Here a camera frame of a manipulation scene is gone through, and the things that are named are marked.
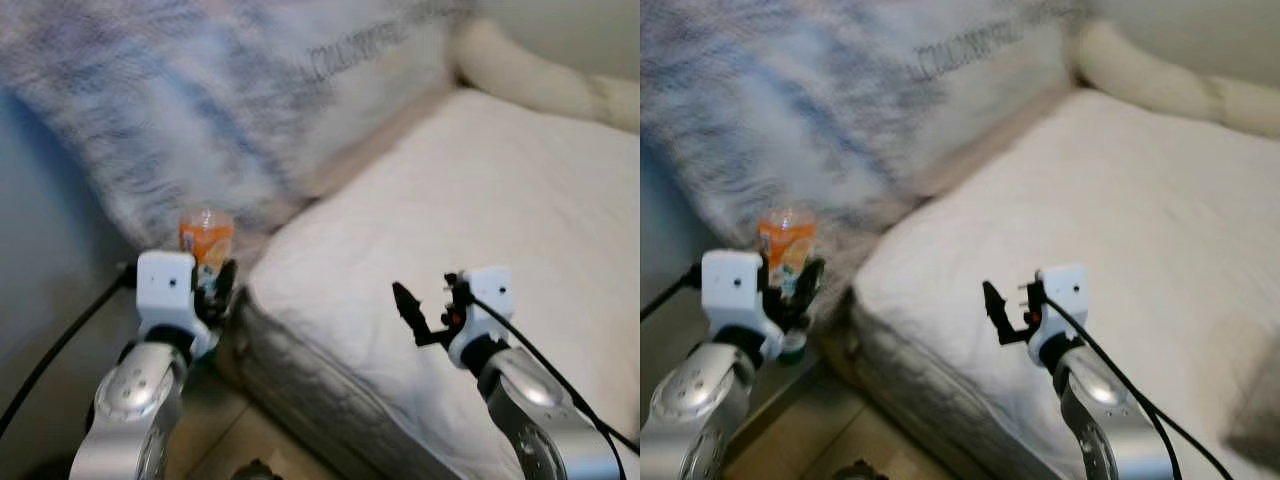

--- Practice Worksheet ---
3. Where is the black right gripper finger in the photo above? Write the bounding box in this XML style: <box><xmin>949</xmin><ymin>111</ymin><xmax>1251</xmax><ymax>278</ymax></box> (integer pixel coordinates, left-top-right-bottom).
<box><xmin>392</xmin><ymin>282</ymin><xmax>432</xmax><ymax>336</ymax></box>
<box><xmin>982</xmin><ymin>280</ymin><xmax>1018</xmax><ymax>337</ymax></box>

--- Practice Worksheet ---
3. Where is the orange soda bottle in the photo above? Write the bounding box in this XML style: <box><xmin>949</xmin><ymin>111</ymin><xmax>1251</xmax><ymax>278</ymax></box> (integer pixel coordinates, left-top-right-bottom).
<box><xmin>178</xmin><ymin>208</ymin><xmax>237</xmax><ymax>301</ymax></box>
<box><xmin>757</xmin><ymin>208</ymin><xmax>819</xmax><ymax>361</ymax></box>

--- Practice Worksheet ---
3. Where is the white mattress with grey sides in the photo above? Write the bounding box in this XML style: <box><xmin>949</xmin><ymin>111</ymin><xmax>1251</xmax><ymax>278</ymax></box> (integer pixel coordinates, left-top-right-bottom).
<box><xmin>820</xmin><ymin>88</ymin><xmax>1280</xmax><ymax>480</ymax></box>
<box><xmin>215</xmin><ymin>88</ymin><xmax>641</xmax><ymax>480</ymax></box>

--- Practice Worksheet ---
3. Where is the cream bolster pillow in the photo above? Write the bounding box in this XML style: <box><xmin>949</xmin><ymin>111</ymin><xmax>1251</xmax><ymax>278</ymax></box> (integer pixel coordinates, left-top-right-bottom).
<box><xmin>1075</xmin><ymin>18</ymin><xmax>1280</xmax><ymax>141</ymax></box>
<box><xmin>455</xmin><ymin>15</ymin><xmax>641</xmax><ymax>136</ymax></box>

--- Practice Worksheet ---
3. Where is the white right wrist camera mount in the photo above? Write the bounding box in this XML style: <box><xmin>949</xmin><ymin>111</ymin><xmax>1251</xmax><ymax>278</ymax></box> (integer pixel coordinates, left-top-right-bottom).
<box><xmin>1028</xmin><ymin>263</ymin><xmax>1090</xmax><ymax>367</ymax></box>
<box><xmin>447</xmin><ymin>265</ymin><xmax>515</xmax><ymax>367</ymax></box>

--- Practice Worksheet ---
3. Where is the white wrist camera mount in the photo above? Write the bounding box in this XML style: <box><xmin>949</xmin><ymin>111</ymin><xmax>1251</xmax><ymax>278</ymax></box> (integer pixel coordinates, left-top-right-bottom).
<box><xmin>1028</xmin><ymin>263</ymin><xmax>1090</xmax><ymax>367</ymax></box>
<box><xmin>700</xmin><ymin>250</ymin><xmax>787</xmax><ymax>363</ymax></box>
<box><xmin>447</xmin><ymin>265</ymin><xmax>515</xmax><ymax>367</ymax></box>
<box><xmin>135</xmin><ymin>250</ymin><xmax>217</xmax><ymax>358</ymax></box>

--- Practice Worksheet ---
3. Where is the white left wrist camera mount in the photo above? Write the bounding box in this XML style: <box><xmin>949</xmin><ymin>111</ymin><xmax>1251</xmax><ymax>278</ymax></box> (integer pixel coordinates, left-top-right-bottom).
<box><xmin>135</xmin><ymin>250</ymin><xmax>217</xmax><ymax>358</ymax></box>
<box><xmin>700</xmin><ymin>250</ymin><xmax>787</xmax><ymax>363</ymax></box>

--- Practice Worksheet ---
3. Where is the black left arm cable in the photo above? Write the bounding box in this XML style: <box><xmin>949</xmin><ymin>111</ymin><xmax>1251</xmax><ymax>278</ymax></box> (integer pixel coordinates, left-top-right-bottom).
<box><xmin>0</xmin><ymin>265</ymin><xmax>138</xmax><ymax>441</ymax></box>
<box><xmin>640</xmin><ymin>266</ymin><xmax>704</xmax><ymax>323</ymax></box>

